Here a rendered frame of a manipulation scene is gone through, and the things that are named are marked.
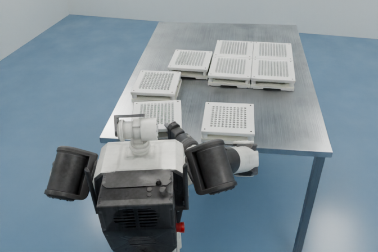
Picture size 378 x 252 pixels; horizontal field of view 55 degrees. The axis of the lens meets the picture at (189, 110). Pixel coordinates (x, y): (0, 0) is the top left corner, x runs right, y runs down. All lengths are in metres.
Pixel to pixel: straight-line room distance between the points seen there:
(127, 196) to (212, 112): 0.92
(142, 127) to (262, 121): 0.97
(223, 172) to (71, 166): 0.44
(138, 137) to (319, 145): 0.99
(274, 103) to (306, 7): 3.12
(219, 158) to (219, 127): 0.64
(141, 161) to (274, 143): 0.84
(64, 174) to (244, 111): 1.00
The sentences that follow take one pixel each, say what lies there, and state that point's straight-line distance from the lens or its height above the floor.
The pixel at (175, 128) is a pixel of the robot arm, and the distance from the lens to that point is 1.64.
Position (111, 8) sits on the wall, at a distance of 5.73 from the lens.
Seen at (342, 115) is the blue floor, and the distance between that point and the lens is 3.60.
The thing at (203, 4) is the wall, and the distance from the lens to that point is 5.19.
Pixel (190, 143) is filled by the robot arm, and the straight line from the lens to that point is 1.57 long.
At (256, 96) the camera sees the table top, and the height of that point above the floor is 0.87.
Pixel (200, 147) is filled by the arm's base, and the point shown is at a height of 1.28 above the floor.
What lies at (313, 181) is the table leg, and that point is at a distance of 1.92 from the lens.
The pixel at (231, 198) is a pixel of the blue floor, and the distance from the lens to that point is 2.65.
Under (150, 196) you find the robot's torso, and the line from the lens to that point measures 0.98.
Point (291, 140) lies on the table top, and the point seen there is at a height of 0.87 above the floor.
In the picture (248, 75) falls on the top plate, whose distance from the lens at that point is 2.12.
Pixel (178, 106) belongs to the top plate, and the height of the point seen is 0.94.
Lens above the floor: 1.99
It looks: 35 degrees down
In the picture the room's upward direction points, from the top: 2 degrees counter-clockwise
